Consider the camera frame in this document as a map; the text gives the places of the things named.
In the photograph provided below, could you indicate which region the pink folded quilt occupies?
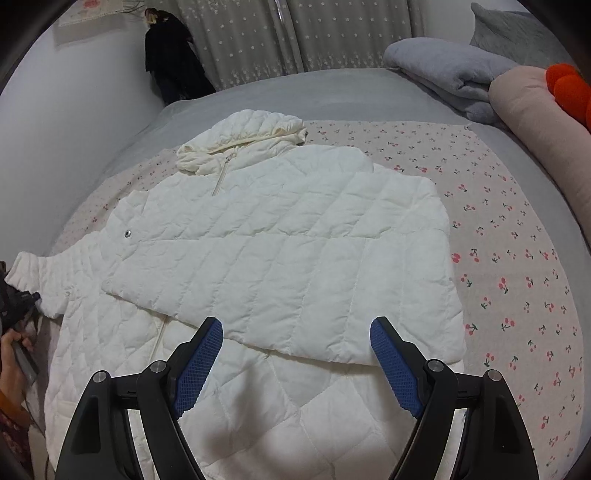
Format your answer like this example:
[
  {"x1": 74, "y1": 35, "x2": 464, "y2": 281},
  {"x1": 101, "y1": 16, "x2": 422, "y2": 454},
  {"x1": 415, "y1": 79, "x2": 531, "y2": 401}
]
[{"x1": 488, "y1": 65, "x2": 591, "y2": 210}]

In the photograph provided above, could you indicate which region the air conditioner with cloth cover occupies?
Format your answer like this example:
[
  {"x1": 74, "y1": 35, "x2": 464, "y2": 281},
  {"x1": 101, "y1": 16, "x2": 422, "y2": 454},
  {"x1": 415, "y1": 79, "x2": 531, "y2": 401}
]
[{"x1": 53, "y1": 0, "x2": 139, "y2": 47}]

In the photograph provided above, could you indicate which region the cherry print bed sheet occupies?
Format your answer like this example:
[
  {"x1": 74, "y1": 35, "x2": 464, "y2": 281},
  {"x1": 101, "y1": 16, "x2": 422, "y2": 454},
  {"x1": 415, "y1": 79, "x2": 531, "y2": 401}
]
[{"x1": 48, "y1": 119, "x2": 585, "y2": 480}]

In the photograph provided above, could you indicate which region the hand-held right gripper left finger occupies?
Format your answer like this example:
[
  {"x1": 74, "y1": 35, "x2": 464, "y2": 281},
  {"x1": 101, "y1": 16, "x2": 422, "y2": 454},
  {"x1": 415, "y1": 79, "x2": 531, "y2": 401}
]
[{"x1": 53, "y1": 316, "x2": 225, "y2": 480}]

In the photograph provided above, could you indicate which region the white quilted hooded jacket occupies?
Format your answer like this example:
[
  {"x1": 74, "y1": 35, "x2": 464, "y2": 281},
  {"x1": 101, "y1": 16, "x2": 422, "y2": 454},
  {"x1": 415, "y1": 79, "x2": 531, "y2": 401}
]
[{"x1": 4, "y1": 109, "x2": 467, "y2": 480}]

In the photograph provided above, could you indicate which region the grey folded blanket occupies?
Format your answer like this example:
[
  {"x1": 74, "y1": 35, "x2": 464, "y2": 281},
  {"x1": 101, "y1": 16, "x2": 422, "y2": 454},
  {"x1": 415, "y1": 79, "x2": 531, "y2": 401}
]
[{"x1": 383, "y1": 38, "x2": 520, "y2": 124}]

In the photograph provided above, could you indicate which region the person's left hand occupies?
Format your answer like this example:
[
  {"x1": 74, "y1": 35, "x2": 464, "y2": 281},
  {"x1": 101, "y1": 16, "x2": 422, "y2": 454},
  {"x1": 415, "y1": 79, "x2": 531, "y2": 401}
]
[{"x1": 0, "y1": 331, "x2": 35, "y2": 411}]

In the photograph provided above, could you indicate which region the orange pumpkin cushion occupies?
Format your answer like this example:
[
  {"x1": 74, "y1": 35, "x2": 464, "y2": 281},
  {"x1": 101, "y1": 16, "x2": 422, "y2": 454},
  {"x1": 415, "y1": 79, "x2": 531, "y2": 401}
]
[{"x1": 545, "y1": 62, "x2": 591, "y2": 127}]

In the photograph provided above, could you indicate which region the grey star print curtain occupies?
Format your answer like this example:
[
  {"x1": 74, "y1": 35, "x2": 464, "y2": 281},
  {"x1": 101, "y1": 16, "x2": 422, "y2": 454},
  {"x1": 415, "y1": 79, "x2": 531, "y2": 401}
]
[{"x1": 173, "y1": 0, "x2": 426, "y2": 93}]

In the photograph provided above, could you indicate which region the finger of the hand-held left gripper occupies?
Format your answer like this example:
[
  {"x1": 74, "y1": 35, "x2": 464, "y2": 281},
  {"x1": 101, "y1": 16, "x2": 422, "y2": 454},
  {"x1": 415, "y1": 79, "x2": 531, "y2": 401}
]
[{"x1": 11, "y1": 290, "x2": 41, "y2": 318}]

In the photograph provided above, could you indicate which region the dark hanging coat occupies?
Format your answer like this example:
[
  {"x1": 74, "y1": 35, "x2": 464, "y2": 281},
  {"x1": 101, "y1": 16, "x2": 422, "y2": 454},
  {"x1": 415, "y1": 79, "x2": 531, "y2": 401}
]
[{"x1": 144, "y1": 8, "x2": 217, "y2": 104}]

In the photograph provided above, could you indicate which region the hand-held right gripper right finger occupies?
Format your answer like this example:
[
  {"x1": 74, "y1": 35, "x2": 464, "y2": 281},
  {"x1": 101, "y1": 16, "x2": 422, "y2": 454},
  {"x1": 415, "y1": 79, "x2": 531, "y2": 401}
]
[{"x1": 369, "y1": 316, "x2": 540, "y2": 480}]

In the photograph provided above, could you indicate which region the grey bed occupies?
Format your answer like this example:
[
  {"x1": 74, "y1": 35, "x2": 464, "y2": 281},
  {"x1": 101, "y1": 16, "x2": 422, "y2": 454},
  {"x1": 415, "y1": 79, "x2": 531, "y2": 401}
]
[{"x1": 95, "y1": 68, "x2": 591, "y2": 245}]

